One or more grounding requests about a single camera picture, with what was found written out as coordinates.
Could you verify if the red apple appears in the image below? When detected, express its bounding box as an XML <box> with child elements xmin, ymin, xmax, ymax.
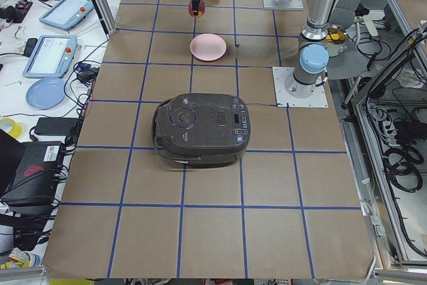
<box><xmin>188</xmin><ymin>0</ymin><xmax>206</xmax><ymax>19</ymax></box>

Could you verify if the pink plate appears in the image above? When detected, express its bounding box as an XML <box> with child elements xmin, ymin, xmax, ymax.
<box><xmin>189</xmin><ymin>33</ymin><xmax>227</xmax><ymax>61</ymax></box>

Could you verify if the blue plate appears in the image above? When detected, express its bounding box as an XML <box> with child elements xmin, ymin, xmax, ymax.
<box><xmin>25</xmin><ymin>77</ymin><xmax>65</xmax><ymax>110</ymax></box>

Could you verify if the blue teach pendant far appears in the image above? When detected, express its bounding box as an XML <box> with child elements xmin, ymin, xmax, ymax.
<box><xmin>39</xmin><ymin>0</ymin><xmax>94</xmax><ymax>30</ymax></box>

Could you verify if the blue teach pendant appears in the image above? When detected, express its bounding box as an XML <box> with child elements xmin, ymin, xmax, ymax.
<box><xmin>23</xmin><ymin>35</ymin><xmax>77</xmax><ymax>79</ymax></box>
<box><xmin>39</xmin><ymin>0</ymin><xmax>94</xmax><ymax>30</ymax></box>

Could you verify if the dark grey rice cooker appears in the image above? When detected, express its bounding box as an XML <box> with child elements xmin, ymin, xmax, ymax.
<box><xmin>151</xmin><ymin>93</ymin><xmax>251</xmax><ymax>166</ymax></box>

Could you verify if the yellow round tin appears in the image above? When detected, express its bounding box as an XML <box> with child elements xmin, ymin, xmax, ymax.
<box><xmin>325</xmin><ymin>25</ymin><xmax>348</xmax><ymax>57</ymax></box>

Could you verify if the blue teach pendant near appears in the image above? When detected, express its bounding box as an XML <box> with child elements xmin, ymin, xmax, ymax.
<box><xmin>23</xmin><ymin>35</ymin><xmax>77</xmax><ymax>79</ymax></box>

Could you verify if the black power adapter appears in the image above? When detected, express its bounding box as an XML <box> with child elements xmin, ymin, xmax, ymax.
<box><xmin>34</xmin><ymin>117</ymin><xmax>77</xmax><ymax>136</ymax></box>

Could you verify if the yellow tape roll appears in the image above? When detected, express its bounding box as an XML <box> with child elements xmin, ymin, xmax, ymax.
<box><xmin>0</xmin><ymin>117</ymin><xmax>23</xmax><ymax>139</ymax></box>

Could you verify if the black laptop computer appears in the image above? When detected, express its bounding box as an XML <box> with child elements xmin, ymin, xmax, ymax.
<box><xmin>1</xmin><ymin>131</ymin><xmax>65</xmax><ymax>207</ymax></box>

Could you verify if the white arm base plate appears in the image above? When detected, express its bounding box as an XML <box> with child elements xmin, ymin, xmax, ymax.
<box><xmin>272</xmin><ymin>67</ymin><xmax>328</xmax><ymax>108</ymax></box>

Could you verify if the black cable bundle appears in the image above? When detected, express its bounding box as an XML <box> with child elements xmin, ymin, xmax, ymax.
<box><xmin>382</xmin><ymin>148</ymin><xmax>424</xmax><ymax>194</ymax></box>

